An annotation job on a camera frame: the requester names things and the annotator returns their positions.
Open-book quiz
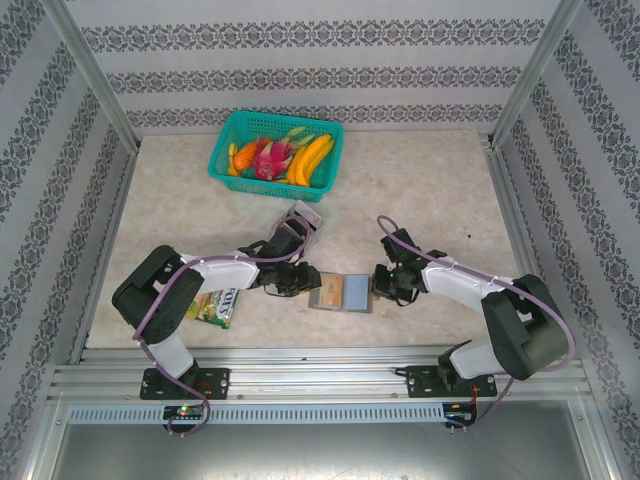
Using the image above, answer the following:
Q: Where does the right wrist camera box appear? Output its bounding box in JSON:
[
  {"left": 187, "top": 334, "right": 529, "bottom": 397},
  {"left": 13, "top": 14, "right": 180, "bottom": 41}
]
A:
[{"left": 380, "top": 227, "right": 417, "bottom": 266}]

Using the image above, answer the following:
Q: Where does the Fox's candy bag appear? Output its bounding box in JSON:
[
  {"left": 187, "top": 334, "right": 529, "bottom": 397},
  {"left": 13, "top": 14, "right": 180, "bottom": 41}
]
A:
[{"left": 187, "top": 287, "right": 240, "bottom": 330}]

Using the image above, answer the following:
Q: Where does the pink dragon fruit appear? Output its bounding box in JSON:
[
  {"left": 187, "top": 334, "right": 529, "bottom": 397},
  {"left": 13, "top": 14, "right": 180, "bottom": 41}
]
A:
[{"left": 251, "top": 137, "right": 296, "bottom": 182}]

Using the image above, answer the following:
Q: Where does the aluminium mounting rail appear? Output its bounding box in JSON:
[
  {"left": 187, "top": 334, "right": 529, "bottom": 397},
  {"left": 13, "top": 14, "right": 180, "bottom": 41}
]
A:
[{"left": 47, "top": 346, "right": 596, "bottom": 404}]

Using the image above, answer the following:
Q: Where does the aluminium side rail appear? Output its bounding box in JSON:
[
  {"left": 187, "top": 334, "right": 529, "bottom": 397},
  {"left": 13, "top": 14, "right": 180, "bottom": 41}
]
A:
[
  {"left": 69, "top": 147, "right": 139, "bottom": 364},
  {"left": 487, "top": 139, "right": 571, "bottom": 361}
]

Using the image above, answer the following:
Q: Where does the gold VIP card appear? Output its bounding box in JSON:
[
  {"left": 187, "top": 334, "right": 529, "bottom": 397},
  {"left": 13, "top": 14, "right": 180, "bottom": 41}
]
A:
[{"left": 319, "top": 276, "right": 345, "bottom": 307}]

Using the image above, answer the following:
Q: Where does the teal plastic basket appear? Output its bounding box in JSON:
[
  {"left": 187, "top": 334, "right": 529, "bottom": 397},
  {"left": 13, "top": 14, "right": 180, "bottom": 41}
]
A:
[{"left": 207, "top": 109, "right": 345, "bottom": 205}]

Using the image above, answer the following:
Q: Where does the orange fruit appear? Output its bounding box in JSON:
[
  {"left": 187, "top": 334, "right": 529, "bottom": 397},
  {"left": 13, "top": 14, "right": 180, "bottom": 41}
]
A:
[{"left": 232, "top": 142, "right": 259, "bottom": 171}]

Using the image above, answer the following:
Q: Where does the slotted grey cable duct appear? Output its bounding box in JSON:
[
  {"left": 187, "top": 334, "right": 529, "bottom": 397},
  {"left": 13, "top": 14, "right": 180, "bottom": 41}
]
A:
[{"left": 66, "top": 403, "right": 447, "bottom": 426}]

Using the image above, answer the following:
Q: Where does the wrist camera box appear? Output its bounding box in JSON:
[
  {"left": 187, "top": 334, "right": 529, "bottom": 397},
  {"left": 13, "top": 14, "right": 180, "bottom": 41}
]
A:
[
  {"left": 266, "top": 218, "right": 305, "bottom": 262},
  {"left": 380, "top": 227, "right": 417, "bottom": 266}
]

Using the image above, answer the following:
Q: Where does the grey leather card holder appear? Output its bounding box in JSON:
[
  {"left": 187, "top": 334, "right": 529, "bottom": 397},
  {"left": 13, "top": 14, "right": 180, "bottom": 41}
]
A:
[{"left": 306, "top": 270, "right": 375, "bottom": 316}]

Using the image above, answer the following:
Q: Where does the yellow banana bunch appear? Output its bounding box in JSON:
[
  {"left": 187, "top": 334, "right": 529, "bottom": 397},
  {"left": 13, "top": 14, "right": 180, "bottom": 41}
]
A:
[{"left": 286, "top": 133, "right": 336, "bottom": 188}]

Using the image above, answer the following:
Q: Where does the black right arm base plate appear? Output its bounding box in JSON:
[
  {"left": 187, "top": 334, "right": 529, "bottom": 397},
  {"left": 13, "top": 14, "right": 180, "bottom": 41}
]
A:
[{"left": 404, "top": 364, "right": 499, "bottom": 399}]

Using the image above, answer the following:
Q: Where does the aluminium frame post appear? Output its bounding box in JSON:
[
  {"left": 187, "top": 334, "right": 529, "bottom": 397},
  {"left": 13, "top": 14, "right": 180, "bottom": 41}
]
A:
[
  {"left": 39, "top": 0, "right": 142, "bottom": 151},
  {"left": 491, "top": 0, "right": 585, "bottom": 146}
]

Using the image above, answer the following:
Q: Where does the grey metal sheet panel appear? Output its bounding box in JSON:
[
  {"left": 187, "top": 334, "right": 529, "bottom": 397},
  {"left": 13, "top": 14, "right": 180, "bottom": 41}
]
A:
[{"left": 49, "top": 399, "right": 609, "bottom": 480}]

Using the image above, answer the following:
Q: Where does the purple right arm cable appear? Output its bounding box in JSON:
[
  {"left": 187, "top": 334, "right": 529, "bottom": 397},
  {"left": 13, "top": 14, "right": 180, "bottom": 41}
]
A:
[{"left": 375, "top": 214, "right": 576, "bottom": 436}]

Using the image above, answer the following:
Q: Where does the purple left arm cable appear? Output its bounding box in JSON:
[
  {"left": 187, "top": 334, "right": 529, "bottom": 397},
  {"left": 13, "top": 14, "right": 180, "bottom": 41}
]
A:
[{"left": 132, "top": 214, "right": 307, "bottom": 439}]

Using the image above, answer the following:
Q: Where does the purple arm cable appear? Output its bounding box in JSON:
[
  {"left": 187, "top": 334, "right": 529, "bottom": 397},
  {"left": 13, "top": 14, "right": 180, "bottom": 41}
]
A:
[
  {"left": 132, "top": 214, "right": 307, "bottom": 439},
  {"left": 375, "top": 214, "right": 576, "bottom": 436}
]

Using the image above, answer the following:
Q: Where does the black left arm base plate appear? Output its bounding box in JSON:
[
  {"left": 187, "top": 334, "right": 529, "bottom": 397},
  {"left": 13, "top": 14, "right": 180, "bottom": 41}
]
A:
[{"left": 138, "top": 367, "right": 231, "bottom": 401}]

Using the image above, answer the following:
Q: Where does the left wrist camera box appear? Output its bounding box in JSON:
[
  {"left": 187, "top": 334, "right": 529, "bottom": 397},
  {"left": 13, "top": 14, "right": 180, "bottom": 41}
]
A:
[{"left": 266, "top": 218, "right": 305, "bottom": 262}]

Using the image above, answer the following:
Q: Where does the clear plastic card box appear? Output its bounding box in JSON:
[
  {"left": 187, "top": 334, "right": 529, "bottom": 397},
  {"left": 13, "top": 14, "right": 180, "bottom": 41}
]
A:
[{"left": 283, "top": 199, "right": 322, "bottom": 239}]

